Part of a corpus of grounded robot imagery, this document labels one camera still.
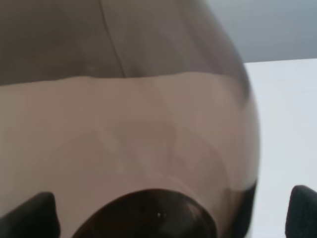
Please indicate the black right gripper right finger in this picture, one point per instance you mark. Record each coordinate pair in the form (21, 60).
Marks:
(301, 221)

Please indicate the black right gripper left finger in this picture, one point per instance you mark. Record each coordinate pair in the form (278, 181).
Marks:
(35, 218)

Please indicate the smoky translucent water bottle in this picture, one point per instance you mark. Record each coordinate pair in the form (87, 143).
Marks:
(138, 115)

